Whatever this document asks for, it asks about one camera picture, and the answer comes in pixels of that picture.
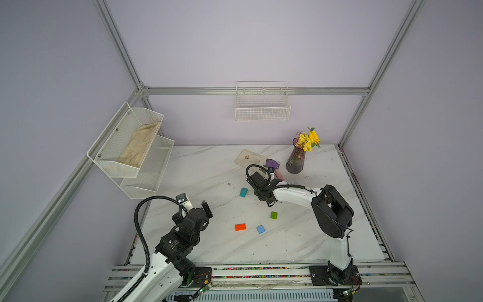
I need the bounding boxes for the teal wood block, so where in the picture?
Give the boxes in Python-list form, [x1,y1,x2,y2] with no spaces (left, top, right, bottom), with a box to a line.
[240,187,249,198]

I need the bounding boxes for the yellow flower bouquet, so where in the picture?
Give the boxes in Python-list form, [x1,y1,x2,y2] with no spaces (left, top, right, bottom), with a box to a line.
[294,128,321,152]

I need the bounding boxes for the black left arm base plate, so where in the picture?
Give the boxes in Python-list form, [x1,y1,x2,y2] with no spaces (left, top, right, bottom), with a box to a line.
[185,267,213,288]

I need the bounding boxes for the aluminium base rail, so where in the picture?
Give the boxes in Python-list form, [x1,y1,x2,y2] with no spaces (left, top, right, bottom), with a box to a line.
[105,260,416,293]

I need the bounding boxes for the purple glass vase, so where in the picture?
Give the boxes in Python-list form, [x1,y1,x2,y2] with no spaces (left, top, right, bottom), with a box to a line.
[286,138,306,174]

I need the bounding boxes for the beige glove in basket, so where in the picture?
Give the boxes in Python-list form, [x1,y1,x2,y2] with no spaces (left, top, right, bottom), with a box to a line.
[118,122,161,168]

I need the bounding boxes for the white mesh lower shelf basket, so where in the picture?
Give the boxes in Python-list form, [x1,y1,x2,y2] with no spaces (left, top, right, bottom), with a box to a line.
[120,135,174,200]

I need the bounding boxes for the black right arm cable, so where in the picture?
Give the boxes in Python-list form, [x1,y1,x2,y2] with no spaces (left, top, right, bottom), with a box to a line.
[245,164,270,182]

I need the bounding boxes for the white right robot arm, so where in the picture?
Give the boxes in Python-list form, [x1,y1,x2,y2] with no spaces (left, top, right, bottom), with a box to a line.
[247,172,354,285]

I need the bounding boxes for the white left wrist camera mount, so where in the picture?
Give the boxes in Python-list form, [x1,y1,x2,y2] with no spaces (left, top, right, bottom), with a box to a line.
[176,193,193,218]

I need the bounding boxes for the red orange block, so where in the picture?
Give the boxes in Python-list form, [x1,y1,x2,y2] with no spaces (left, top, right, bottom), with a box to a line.
[235,223,247,232]

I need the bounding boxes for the white mesh upper shelf basket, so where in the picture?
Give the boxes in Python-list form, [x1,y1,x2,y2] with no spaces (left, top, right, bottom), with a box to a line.
[87,103,164,178]

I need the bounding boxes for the beige dirty cloth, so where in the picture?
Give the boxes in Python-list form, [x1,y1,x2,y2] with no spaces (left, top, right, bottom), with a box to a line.
[235,149,267,168]

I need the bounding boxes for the white mesh shelf basket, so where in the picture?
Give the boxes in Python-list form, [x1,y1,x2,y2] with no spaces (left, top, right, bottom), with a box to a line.
[87,103,164,178]
[120,135,174,200]

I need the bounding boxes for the white wire wall basket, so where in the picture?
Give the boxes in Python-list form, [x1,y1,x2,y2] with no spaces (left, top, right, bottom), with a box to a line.
[235,81,291,122]

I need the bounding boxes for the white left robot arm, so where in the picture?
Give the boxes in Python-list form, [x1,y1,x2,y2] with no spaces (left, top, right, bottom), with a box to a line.
[112,194,213,301]

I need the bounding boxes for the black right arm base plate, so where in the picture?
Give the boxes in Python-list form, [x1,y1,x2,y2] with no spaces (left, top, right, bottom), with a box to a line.
[309,262,362,286]

